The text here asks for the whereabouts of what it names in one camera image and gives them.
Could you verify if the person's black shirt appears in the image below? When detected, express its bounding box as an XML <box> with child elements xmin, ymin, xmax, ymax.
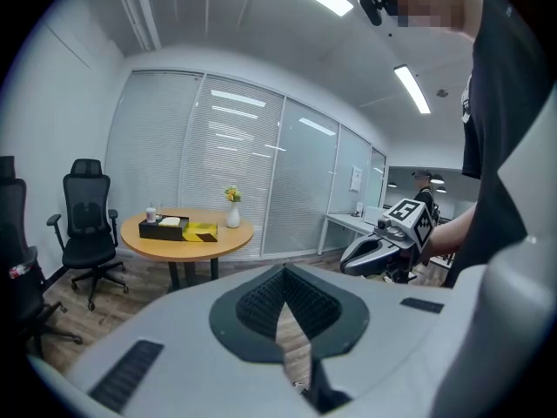
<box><xmin>443</xmin><ymin>0</ymin><xmax>557</xmax><ymax>287</ymax></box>

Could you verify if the red and white can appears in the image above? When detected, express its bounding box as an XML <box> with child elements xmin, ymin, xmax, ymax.
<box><xmin>9</xmin><ymin>261</ymin><xmax>36</xmax><ymax>279</ymax></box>

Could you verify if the white ceiling duct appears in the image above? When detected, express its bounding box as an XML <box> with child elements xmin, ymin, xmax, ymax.
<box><xmin>111</xmin><ymin>0</ymin><xmax>163</xmax><ymax>52</ymax></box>

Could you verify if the white harness strap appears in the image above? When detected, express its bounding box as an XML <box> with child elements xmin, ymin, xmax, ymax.
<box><xmin>460</xmin><ymin>74</ymin><xmax>474</xmax><ymax>124</ymax></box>

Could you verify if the person's right forearm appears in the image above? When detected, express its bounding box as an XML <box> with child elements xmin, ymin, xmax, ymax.
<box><xmin>428</xmin><ymin>202</ymin><xmax>479</xmax><ymax>261</ymax></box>

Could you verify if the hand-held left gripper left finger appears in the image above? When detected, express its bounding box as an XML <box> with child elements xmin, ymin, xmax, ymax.
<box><xmin>25</xmin><ymin>262</ymin><xmax>315</xmax><ymax>418</ymax></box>

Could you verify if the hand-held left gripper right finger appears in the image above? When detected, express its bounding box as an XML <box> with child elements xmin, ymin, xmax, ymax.
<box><xmin>282</xmin><ymin>263</ymin><xmax>471</xmax><ymax>418</ymax></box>

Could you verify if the black office chair with headrest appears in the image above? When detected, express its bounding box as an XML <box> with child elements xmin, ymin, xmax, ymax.
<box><xmin>46</xmin><ymin>158</ymin><xmax>130</xmax><ymax>313</ymax></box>

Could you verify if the white desk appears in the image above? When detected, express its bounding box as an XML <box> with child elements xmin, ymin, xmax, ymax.
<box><xmin>316</xmin><ymin>205</ymin><xmax>393</xmax><ymax>256</ymax></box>

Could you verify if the yellow translucent plastic container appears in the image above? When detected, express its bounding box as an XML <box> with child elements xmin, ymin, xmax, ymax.
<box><xmin>181</xmin><ymin>219</ymin><xmax>218</xmax><ymax>244</ymax></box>

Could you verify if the glass partition with blinds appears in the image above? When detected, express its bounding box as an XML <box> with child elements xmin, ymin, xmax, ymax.
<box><xmin>105</xmin><ymin>69</ymin><xmax>389</xmax><ymax>260</ymax></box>

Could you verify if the black head camera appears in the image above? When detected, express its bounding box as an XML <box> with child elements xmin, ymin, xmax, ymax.
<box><xmin>357</xmin><ymin>0</ymin><xmax>393</xmax><ymax>27</ymax></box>

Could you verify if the black tray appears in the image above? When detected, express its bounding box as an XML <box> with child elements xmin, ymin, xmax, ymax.
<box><xmin>138</xmin><ymin>215</ymin><xmax>191</xmax><ymax>240</ymax></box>

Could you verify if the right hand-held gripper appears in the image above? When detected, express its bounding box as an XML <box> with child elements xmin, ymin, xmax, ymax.
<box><xmin>339</xmin><ymin>198</ymin><xmax>437</xmax><ymax>284</ymax></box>

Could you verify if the round wooden table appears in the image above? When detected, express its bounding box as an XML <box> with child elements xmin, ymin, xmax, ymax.
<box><xmin>120</xmin><ymin>208</ymin><xmax>255</xmax><ymax>293</ymax></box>

